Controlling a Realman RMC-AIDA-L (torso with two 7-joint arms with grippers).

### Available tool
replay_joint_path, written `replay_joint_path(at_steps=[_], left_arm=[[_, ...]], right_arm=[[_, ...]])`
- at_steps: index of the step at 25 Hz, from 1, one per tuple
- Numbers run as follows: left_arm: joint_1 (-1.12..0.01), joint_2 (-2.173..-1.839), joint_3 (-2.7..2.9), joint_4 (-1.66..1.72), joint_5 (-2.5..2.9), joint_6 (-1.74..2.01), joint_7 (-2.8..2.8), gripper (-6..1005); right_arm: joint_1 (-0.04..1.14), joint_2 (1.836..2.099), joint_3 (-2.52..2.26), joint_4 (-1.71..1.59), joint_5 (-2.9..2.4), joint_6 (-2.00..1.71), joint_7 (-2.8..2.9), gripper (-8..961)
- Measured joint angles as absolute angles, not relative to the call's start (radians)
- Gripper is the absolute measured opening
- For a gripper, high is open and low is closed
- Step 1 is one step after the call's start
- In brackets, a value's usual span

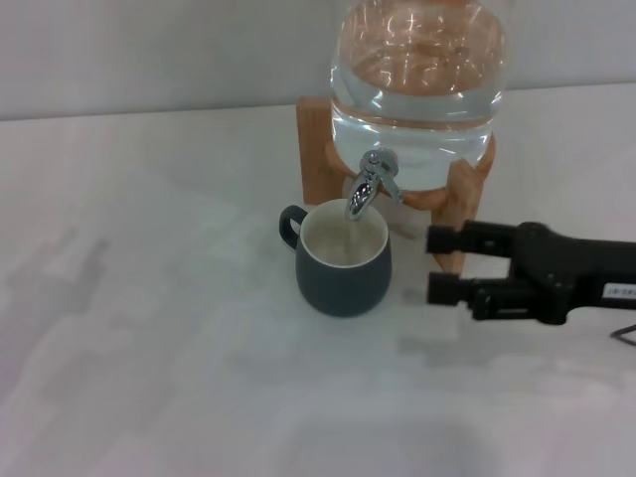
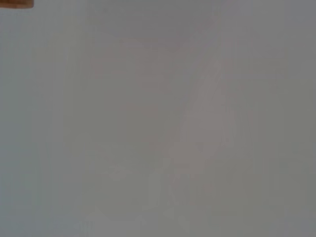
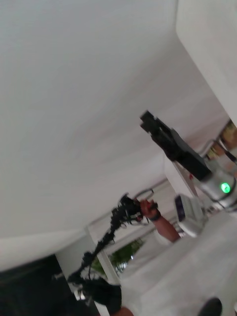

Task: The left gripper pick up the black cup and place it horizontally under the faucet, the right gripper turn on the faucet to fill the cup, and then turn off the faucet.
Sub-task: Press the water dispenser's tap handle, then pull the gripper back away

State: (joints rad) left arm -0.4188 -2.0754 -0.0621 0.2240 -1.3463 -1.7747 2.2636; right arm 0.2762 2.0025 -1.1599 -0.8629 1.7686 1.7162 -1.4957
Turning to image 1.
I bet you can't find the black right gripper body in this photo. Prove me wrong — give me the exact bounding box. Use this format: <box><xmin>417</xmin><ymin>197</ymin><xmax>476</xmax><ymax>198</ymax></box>
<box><xmin>506</xmin><ymin>222</ymin><xmax>636</xmax><ymax>327</ymax></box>

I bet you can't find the chrome faucet tap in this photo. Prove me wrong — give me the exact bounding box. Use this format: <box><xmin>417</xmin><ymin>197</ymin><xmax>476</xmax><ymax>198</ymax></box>
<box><xmin>345</xmin><ymin>150</ymin><xmax>405</xmax><ymax>222</ymax></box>

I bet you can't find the dark grey ceramic cup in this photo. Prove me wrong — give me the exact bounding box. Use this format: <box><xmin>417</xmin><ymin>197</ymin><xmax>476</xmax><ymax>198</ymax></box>
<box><xmin>277</xmin><ymin>199</ymin><xmax>394</xmax><ymax>318</ymax></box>

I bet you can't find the clear glass water jar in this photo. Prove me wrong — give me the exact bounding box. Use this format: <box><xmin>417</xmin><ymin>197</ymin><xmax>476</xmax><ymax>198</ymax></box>
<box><xmin>327</xmin><ymin>0</ymin><xmax>509</xmax><ymax>193</ymax></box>

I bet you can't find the wooden jar stand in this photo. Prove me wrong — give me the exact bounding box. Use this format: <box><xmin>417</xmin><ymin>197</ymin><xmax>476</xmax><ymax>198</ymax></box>
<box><xmin>296</xmin><ymin>96</ymin><xmax>497</xmax><ymax>274</ymax></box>

